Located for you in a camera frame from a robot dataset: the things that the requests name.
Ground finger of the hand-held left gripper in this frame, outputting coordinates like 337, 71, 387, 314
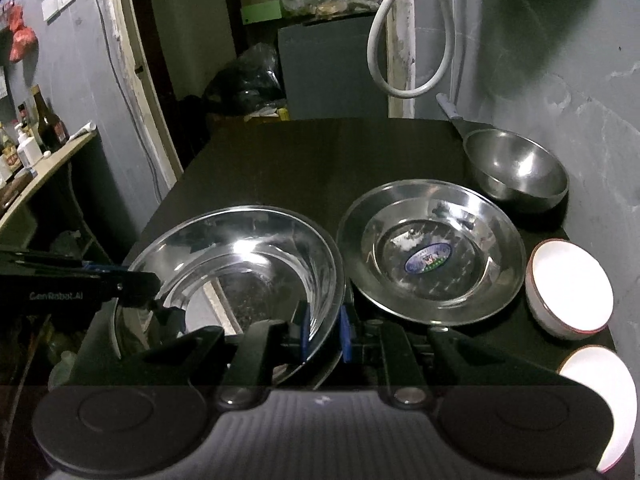
0, 266, 162, 307
0, 247, 117, 279

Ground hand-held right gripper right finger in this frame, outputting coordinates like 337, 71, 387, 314
339, 305, 576, 408

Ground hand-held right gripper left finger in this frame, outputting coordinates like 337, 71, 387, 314
127, 300, 311, 407

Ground large steel bowl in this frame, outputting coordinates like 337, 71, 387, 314
114, 206, 347, 378

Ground steel plate with sticker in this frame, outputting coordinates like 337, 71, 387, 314
336, 179, 527, 327

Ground white ceramic bowl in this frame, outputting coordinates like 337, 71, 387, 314
525, 240, 615, 342
556, 345, 639, 474

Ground small steel bowl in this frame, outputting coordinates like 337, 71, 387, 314
462, 128, 570, 212

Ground wooden counter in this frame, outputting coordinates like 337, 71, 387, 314
0, 130, 99, 233

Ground white plastic bottle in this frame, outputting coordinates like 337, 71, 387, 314
15, 122, 42, 168

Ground white tube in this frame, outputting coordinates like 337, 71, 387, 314
67, 121, 97, 142

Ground clear bottle with yellow label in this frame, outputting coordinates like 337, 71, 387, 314
0, 124, 19, 182

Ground dark glass bottle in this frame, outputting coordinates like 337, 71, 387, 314
31, 85, 69, 152

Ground yellow box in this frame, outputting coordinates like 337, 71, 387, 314
245, 105, 292, 122

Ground black plastic bag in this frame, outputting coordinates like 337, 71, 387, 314
202, 42, 287, 117

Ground red plastic bags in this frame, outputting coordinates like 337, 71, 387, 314
0, 2, 39, 64

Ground grey cabinet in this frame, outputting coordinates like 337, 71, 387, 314
277, 12, 390, 121

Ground white table leg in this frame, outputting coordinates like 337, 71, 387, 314
384, 0, 417, 119

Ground green box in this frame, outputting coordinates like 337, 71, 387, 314
241, 0, 284, 24

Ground grey power cable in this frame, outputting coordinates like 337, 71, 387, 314
90, 0, 168, 202

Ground cream door frame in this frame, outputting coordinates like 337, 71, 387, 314
114, 0, 184, 181

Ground cleaver with grey handle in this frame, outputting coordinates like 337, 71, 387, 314
436, 93, 493, 137

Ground white flexible hose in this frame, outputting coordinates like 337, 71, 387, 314
367, 0, 457, 100

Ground grey wall pipe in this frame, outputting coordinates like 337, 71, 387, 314
449, 0, 465, 117

